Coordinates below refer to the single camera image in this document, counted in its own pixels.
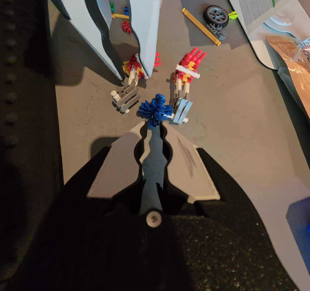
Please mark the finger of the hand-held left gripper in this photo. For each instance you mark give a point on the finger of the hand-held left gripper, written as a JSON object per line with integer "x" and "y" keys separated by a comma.
{"x": 75, "y": 5}
{"x": 147, "y": 17}

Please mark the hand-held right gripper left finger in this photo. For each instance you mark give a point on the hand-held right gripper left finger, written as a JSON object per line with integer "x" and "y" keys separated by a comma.
{"x": 113, "y": 165}

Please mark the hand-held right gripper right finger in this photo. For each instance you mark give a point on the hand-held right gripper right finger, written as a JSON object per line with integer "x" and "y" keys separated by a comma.
{"x": 191, "y": 170}

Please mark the red yellow grey toy assembly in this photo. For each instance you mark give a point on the red yellow grey toy assembly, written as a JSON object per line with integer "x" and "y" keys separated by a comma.
{"x": 186, "y": 68}
{"x": 126, "y": 97}

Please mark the blue connector cluster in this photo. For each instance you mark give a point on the blue connector cluster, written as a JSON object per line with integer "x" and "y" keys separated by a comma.
{"x": 155, "y": 111}

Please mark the small blue connector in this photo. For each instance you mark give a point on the small blue connector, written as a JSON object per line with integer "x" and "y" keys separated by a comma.
{"x": 126, "y": 10}

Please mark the small red snowflake connector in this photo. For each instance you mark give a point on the small red snowflake connector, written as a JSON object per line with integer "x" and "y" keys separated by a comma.
{"x": 126, "y": 27}

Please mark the short yellow toy rod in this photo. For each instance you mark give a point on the short yellow toy rod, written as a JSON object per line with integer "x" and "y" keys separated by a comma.
{"x": 120, "y": 16}

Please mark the small green connector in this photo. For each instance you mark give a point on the small green connector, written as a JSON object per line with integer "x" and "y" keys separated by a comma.
{"x": 111, "y": 6}

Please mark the long yellow toy rod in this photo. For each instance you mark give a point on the long yellow toy rod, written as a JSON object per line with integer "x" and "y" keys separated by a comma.
{"x": 201, "y": 26}

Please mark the black toy wheel grey rim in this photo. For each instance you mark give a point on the black toy wheel grey rim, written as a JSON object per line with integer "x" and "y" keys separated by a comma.
{"x": 216, "y": 15}

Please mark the grey snowflake connector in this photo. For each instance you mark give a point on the grey snowflake connector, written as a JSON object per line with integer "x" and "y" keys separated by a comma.
{"x": 216, "y": 32}

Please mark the lime green connector piece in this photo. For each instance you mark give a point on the lime green connector piece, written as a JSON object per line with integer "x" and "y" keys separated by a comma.
{"x": 233, "y": 15}

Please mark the black perforated panel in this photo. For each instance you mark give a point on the black perforated panel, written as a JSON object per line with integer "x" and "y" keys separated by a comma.
{"x": 24, "y": 102}

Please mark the printed instruction sheet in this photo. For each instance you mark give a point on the printed instruction sheet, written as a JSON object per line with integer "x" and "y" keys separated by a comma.
{"x": 254, "y": 0}

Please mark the white display stand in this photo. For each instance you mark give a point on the white display stand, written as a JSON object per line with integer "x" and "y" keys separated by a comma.
{"x": 256, "y": 41}

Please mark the blue storage bin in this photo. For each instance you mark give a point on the blue storage bin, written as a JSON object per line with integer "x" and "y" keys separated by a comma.
{"x": 300, "y": 223}

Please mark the white round holder base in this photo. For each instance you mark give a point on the white round holder base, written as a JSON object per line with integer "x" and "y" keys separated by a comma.
{"x": 276, "y": 23}

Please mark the orange red toy parts bag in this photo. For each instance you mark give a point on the orange red toy parts bag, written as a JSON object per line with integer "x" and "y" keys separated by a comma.
{"x": 290, "y": 73}

